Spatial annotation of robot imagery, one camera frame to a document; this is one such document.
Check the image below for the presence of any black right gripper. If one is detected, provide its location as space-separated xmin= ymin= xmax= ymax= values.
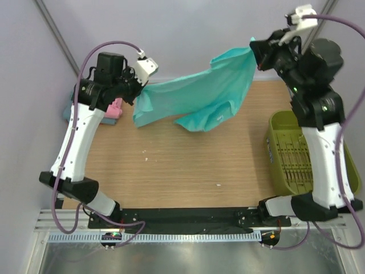
xmin=250 ymin=27 xmax=307 ymax=94

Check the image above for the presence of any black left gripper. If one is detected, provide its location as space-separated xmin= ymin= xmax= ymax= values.
xmin=112 ymin=66 xmax=148 ymax=106

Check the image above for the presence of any teal t shirt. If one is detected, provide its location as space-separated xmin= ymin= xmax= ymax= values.
xmin=133 ymin=47 xmax=256 ymax=132

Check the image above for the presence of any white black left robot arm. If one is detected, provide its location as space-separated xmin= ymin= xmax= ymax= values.
xmin=39 ymin=52 xmax=158 ymax=228

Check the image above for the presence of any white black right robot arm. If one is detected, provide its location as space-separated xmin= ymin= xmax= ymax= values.
xmin=249 ymin=29 xmax=363 ymax=226

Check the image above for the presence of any grey blue folded t shirt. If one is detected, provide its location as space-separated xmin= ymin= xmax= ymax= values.
xmin=63 ymin=91 xmax=118 ymax=125

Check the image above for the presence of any olive green plastic basket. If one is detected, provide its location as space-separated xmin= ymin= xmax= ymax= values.
xmin=266 ymin=110 xmax=362 ymax=198

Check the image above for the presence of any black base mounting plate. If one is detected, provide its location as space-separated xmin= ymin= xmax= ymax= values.
xmin=87 ymin=207 xmax=292 ymax=235

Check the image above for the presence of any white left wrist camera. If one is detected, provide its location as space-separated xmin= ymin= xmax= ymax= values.
xmin=132 ymin=50 xmax=159 ymax=86

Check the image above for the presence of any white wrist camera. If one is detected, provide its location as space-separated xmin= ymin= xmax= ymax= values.
xmin=279 ymin=4 xmax=318 ymax=46
xmin=132 ymin=50 xmax=159 ymax=86

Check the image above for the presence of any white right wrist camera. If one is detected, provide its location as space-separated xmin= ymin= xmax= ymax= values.
xmin=279 ymin=4 xmax=318 ymax=46

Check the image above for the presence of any aluminium frame rail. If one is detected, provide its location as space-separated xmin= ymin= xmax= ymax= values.
xmin=34 ymin=206 xmax=347 ymax=232

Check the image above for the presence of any white slotted cable duct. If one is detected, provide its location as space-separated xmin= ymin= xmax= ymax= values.
xmin=47 ymin=231 xmax=262 ymax=244

